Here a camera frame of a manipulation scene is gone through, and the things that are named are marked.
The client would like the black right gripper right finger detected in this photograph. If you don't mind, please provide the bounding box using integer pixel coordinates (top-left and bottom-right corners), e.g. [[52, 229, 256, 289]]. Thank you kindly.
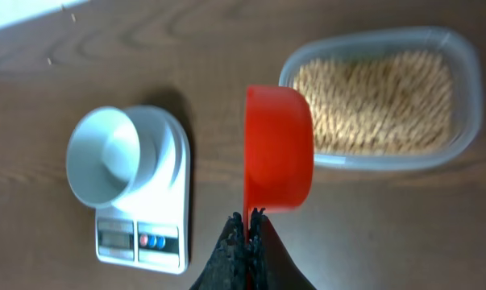
[[250, 208, 315, 290]]

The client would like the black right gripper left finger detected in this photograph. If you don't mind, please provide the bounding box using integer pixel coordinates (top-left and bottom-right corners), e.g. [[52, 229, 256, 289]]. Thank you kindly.
[[190, 212, 247, 290]]

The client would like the red plastic measuring scoop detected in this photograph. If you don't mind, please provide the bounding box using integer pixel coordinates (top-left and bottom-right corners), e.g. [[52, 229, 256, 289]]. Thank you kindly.
[[243, 85, 314, 289]]

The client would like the white digital kitchen scale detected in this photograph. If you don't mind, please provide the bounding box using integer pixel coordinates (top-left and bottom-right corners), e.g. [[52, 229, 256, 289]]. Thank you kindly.
[[95, 106, 191, 275]]

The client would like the grey plastic bowl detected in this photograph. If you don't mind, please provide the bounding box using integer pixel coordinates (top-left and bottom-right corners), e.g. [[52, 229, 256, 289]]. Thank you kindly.
[[66, 106, 157, 209]]

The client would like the pile of soybeans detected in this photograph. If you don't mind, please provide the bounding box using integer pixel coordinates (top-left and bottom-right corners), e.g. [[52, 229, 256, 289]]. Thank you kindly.
[[293, 51, 453, 155]]

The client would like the clear plastic container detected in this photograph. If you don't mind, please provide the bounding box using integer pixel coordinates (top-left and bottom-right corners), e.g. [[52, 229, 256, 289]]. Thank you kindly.
[[279, 27, 483, 171]]

